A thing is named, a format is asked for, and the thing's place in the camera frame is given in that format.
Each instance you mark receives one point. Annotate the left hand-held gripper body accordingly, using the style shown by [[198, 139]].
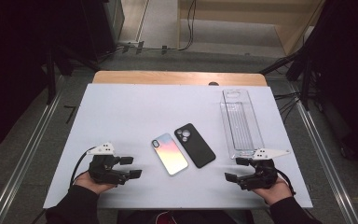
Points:
[[104, 169]]

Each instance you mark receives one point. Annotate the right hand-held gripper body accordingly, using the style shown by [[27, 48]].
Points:
[[262, 177]]

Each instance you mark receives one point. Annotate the clear plastic tray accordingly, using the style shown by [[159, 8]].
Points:
[[240, 124]]

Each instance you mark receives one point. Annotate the iridescent phone case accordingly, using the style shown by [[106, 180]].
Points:
[[169, 154]]

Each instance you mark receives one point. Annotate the black phone case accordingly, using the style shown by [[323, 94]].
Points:
[[195, 147]]

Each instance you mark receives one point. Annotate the person's left hand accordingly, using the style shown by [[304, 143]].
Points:
[[88, 183]]

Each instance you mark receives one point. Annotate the person's right hand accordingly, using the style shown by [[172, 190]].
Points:
[[276, 193]]

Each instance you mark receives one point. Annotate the white board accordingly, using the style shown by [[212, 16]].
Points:
[[130, 112]]

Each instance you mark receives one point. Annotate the person's torso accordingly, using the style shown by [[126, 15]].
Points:
[[199, 217]]

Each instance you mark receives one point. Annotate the wooden table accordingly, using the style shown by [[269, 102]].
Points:
[[167, 77]]

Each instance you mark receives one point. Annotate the black metal stand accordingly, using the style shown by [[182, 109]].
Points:
[[306, 77], [51, 74]]

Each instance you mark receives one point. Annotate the dark curtain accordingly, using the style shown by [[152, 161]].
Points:
[[348, 77], [12, 62]]

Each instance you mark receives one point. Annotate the light wooden cabinet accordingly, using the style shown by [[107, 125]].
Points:
[[245, 12]]

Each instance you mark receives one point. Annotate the metal floor rail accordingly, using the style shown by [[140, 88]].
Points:
[[323, 155], [28, 155]]

